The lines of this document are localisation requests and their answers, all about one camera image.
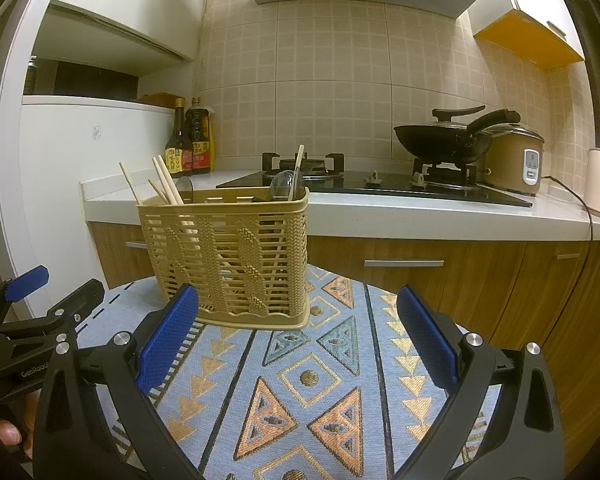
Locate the wooden chopstick pair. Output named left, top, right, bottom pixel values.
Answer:
left=152, top=157, right=178, bottom=205
left=157, top=155, right=184, bottom=205

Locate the clear grey spoon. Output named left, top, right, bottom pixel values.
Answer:
left=175, top=176, right=194, bottom=204
left=270, top=170, right=300, bottom=202

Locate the single wooden chopstick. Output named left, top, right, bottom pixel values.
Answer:
left=288, top=144, right=306, bottom=202

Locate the wooden chopstick short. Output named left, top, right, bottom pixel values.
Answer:
left=147, top=179, right=171, bottom=205

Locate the person's left hand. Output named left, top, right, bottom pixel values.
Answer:
left=0, top=390, right=41, bottom=460

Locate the blue patterned table mat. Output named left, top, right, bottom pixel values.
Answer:
left=74, top=263, right=506, bottom=480

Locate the beige plastic utensil basket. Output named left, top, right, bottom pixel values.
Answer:
left=137, top=186, right=310, bottom=330

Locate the dark soy sauce bottle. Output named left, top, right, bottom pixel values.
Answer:
left=163, top=98, right=193, bottom=178

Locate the large sauce bottle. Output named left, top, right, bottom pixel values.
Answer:
left=185, top=96, right=213, bottom=174

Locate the black gas stove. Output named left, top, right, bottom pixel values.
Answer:
left=215, top=152, right=534, bottom=208

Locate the brown rice cooker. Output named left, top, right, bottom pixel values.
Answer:
left=483, top=124, right=545, bottom=196

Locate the silver handle left drawer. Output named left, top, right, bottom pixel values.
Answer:
left=125, top=240, right=147, bottom=250

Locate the silver drawer handle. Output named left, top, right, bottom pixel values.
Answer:
left=364, top=259, right=444, bottom=268

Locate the black power cable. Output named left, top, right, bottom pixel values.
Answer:
left=542, top=174, right=594, bottom=244

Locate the black wok with handle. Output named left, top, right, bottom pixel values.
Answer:
left=393, top=108, right=520, bottom=167

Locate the orange wall cabinet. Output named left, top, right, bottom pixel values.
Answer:
left=468, top=0, right=584, bottom=70

